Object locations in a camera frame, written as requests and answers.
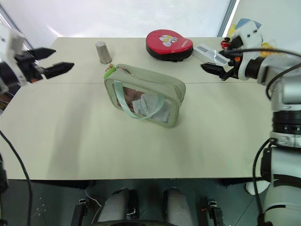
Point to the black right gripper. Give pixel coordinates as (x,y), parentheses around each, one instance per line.
(235,63)

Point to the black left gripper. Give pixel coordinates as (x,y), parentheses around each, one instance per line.
(29,68)

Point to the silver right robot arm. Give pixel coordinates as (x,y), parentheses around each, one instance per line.
(289,89)

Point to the red round case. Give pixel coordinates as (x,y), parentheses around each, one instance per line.
(164,42)

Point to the green transparent toiletry bag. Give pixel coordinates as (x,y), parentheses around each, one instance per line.
(164,82)

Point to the clear rectangular plastic box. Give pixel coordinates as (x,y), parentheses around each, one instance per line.
(207,51)

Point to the small red clip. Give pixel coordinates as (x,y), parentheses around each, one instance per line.
(225,43)

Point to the blue and yellow cards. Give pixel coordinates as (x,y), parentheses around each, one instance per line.
(242,23)

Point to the metal mesh cup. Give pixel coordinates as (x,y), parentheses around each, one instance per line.
(103,53)

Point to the green zipper pull charm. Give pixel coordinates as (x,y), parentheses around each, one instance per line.
(109,71)

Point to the white rounded floor object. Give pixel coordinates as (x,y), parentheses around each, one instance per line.
(257,188)

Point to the dark rounded grey shape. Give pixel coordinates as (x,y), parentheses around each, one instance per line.
(115,207)
(178,207)

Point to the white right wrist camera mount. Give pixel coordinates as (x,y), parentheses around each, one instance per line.
(249,30)

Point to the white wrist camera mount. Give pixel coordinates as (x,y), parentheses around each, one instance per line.
(249,30)
(9,40)

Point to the grey window frame post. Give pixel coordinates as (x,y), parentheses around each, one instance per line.
(227,18)

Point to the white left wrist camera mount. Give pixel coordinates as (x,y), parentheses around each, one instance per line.
(9,40)

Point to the black table leg bracket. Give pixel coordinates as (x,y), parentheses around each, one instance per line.
(215,212)
(78,212)

